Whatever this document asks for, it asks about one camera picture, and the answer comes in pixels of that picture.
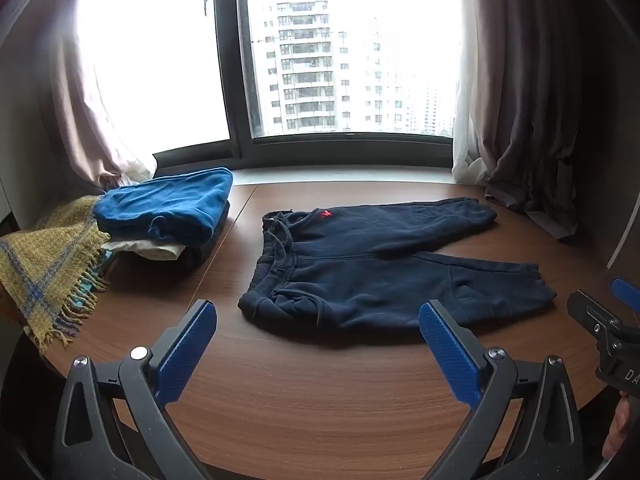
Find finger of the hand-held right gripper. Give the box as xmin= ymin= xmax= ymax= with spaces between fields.
xmin=566 ymin=289 xmax=640 ymax=357
xmin=610 ymin=277 xmax=640 ymax=312

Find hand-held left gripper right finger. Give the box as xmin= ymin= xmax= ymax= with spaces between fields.
xmin=418 ymin=300 xmax=588 ymax=480

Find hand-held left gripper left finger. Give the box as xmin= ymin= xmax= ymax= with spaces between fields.
xmin=50 ymin=299 xmax=218 ymax=480

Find navy blue pants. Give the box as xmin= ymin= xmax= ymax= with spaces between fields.
xmin=237 ymin=196 xmax=557 ymax=334

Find person's right hand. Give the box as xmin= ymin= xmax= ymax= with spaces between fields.
xmin=602 ymin=394 xmax=635 ymax=461

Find dark folded garment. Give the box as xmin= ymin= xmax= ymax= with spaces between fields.
xmin=175 ymin=200 xmax=232 ymax=275

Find white folded cloth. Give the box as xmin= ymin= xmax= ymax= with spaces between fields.
xmin=101 ymin=238 xmax=187 ymax=262

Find teal cloth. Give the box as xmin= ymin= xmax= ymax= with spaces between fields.
xmin=70 ymin=252 xmax=118 ymax=311

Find blue fleece garment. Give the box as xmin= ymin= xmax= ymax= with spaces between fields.
xmin=93 ymin=167 xmax=235 ymax=244

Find yellow plaid fringed scarf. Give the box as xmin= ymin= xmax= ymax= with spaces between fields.
xmin=0 ymin=195 xmax=112 ymax=357

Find white window sill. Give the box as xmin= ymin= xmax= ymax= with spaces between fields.
xmin=227 ymin=166 xmax=488 ymax=187

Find mauve grey curtain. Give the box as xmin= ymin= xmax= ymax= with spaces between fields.
xmin=467 ymin=0 xmax=588 ymax=240

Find distant apartment buildings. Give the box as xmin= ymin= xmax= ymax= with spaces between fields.
xmin=397 ymin=77 xmax=455 ymax=137

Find pink curtain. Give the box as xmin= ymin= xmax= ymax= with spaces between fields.
xmin=47 ymin=0 xmax=151 ymax=192

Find tall apartment building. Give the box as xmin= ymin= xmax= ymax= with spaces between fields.
xmin=259 ymin=0 xmax=353 ymax=134

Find dark window frame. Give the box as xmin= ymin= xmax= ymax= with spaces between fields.
xmin=150 ymin=0 xmax=457 ymax=178

